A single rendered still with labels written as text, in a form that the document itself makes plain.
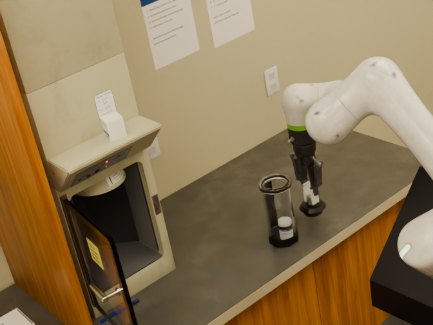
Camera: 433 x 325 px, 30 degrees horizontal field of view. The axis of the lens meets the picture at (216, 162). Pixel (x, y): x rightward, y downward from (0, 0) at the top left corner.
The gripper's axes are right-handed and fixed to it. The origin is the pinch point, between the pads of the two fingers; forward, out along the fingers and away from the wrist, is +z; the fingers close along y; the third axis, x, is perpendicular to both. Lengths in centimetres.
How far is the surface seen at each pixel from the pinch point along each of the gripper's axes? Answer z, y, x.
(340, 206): 10.6, 1.9, 11.2
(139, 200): -15, -23, -51
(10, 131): -59, -14, -88
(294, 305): 29.2, 9.4, -22.1
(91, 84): -61, -17, -60
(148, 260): 3, -19, -56
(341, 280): 32.6, 9.2, 0.3
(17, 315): 7, -35, -97
